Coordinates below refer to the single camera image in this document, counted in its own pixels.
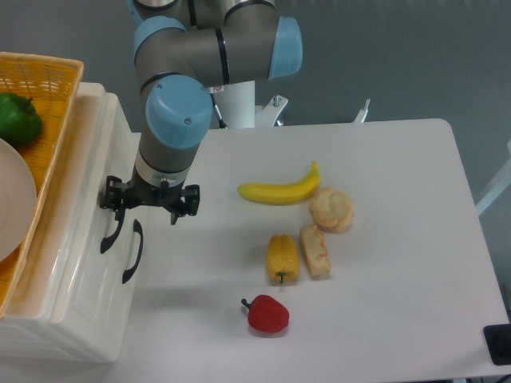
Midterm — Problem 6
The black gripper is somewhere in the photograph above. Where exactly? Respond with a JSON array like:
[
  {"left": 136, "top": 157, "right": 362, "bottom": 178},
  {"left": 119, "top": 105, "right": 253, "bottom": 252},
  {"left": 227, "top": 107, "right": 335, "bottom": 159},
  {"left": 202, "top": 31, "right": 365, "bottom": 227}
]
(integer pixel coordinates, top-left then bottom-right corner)
[{"left": 99, "top": 172, "right": 200, "bottom": 225}]

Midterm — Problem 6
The black top drawer handle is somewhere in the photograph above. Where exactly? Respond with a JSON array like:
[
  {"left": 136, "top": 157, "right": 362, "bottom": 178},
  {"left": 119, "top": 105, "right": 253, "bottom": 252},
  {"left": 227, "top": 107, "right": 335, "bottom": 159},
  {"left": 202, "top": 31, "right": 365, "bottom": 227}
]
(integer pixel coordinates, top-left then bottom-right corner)
[{"left": 100, "top": 218, "right": 124, "bottom": 254}]

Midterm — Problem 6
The black drawer handle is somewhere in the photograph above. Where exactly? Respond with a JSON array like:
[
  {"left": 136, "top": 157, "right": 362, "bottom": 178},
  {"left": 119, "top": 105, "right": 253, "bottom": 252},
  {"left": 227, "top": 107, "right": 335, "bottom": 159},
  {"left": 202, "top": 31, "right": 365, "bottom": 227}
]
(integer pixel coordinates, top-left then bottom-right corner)
[
  {"left": 100, "top": 218, "right": 124, "bottom": 254},
  {"left": 121, "top": 219, "right": 145, "bottom": 284}
]

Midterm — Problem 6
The white drawer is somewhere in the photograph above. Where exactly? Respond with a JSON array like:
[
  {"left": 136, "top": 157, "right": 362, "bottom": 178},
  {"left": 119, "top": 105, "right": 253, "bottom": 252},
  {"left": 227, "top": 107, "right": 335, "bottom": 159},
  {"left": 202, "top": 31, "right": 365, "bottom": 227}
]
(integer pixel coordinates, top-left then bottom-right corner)
[{"left": 50, "top": 93, "right": 135, "bottom": 324}]

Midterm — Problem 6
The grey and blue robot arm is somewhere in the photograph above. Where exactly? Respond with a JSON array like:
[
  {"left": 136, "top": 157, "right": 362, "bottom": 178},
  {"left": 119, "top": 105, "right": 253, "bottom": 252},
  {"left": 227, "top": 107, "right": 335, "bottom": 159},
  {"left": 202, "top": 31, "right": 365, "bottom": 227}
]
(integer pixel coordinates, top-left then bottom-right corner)
[{"left": 100, "top": 1, "right": 303, "bottom": 222}]

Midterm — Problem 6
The white drawer cabinet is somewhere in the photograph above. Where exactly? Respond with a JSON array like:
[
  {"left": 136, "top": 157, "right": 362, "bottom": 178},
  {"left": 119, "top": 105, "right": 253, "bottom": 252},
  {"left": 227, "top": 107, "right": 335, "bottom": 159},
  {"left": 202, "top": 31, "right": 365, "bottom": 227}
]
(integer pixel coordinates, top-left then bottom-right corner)
[{"left": 1, "top": 83, "right": 147, "bottom": 362}]

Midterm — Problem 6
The yellow banana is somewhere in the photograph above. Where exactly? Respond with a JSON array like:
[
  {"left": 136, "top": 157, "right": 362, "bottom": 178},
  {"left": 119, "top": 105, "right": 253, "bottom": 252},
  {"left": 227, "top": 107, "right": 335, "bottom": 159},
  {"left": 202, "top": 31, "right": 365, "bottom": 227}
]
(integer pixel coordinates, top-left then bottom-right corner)
[{"left": 237, "top": 161, "right": 321, "bottom": 205}]

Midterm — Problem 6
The white round plate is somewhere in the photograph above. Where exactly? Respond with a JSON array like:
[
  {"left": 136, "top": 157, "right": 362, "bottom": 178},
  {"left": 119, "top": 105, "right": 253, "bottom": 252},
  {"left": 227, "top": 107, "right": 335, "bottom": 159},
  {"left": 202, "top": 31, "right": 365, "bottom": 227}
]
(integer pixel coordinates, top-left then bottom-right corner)
[{"left": 0, "top": 140, "right": 37, "bottom": 261}]

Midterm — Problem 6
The yellow bell pepper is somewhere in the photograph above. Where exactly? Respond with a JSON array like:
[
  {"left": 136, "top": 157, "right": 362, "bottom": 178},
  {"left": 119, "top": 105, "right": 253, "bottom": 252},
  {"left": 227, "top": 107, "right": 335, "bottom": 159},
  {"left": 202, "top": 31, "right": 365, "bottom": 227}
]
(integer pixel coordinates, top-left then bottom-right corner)
[{"left": 267, "top": 235, "right": 299, "bottom": 284}]

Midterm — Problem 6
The green bell pepper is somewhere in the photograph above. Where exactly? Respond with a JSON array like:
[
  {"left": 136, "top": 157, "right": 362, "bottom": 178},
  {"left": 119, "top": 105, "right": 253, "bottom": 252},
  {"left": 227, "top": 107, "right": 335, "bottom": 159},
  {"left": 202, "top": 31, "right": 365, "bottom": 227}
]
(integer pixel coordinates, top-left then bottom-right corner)
[{"left": 1, "top": 92, "right": 42, "bottom": 148}]

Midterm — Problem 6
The orange woven basket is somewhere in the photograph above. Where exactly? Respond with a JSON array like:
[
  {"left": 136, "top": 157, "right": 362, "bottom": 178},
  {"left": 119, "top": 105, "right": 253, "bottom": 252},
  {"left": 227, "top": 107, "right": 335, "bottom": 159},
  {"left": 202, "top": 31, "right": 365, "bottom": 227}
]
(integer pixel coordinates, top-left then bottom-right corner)
[{"left": 1, "top": 52, "right": 84, "bottom": 318}]

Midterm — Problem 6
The red bell pepper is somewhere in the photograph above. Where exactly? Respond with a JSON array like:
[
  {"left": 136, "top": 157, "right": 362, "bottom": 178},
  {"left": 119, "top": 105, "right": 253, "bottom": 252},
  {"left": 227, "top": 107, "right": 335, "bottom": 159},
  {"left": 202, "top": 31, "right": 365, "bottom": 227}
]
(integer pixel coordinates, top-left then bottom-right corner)
[{"left": 241, "top": 294, "right": 290, "bottom": 334}]

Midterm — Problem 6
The toast bread slice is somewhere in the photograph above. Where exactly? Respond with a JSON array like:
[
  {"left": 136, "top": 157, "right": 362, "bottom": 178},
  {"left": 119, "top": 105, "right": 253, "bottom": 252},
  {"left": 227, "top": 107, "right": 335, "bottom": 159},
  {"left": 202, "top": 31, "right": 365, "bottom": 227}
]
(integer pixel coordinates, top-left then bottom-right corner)
[{"left": 299, "top": 224, "right": 331, "bottom": 278}]

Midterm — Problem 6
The round bread bun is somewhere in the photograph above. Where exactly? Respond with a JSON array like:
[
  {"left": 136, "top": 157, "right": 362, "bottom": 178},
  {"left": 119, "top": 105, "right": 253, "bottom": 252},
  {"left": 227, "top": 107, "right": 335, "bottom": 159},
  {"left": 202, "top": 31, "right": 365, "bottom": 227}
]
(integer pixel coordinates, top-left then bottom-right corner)
[{"left": 309, "top": 188, "right": 355, "bottom": 233}]

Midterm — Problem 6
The black device at table corner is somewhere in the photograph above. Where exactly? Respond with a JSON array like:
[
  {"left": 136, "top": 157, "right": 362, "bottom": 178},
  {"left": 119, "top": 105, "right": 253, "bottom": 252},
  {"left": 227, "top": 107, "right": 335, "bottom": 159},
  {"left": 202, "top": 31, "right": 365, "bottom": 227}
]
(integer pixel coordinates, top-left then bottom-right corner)
[{"left": 483, "top": 324, "right": 511, "bottom": 365}]

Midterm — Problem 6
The black lower drawer handle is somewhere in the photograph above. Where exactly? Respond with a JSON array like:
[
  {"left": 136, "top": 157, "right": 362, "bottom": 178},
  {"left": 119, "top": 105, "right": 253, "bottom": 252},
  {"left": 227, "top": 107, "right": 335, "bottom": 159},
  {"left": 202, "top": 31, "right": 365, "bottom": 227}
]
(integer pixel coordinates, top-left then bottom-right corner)
[{"left": 121, "top": 219, "right": 145, "bottom": 284}]

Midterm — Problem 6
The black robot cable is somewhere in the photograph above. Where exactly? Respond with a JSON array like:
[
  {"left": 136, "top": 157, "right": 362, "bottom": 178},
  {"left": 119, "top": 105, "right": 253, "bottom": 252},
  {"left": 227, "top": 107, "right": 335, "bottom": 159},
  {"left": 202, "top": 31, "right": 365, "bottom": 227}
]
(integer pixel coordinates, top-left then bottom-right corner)
[{"left": 208, "top": 88, "right": 228, "bottom": 130}]

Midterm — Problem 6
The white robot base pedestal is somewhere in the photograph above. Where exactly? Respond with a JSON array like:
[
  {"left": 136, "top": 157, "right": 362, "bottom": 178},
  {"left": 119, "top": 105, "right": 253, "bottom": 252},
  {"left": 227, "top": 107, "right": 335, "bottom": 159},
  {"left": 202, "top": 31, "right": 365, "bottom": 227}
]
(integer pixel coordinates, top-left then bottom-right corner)
[{"left": 208, "top": 81, "right": 256, "bottom": 129}]

